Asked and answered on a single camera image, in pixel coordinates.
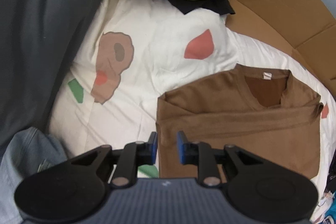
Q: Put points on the brown printed t-shirt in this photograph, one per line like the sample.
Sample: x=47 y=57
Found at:
x=265 y=111

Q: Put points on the flattened brown cardboard box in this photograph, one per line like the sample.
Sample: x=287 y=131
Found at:
x=303 y=29

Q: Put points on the black cloth under neck pillow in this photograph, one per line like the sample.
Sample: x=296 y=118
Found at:
x=221 y=7

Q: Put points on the teal patterned garment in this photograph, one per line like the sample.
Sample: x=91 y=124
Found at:
x=325 y=211

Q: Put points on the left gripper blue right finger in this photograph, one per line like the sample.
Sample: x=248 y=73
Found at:
x=183 y=147

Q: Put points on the dark grey pillow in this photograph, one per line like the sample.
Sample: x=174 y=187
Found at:
x=39 y=40

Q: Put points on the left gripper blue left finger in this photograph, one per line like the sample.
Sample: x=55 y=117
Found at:
x=152 y=145

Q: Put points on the cream bear print blanket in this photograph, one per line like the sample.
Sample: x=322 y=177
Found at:
x=133 y=53

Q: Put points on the grey green garment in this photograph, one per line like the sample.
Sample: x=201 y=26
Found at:
x=29 y=152

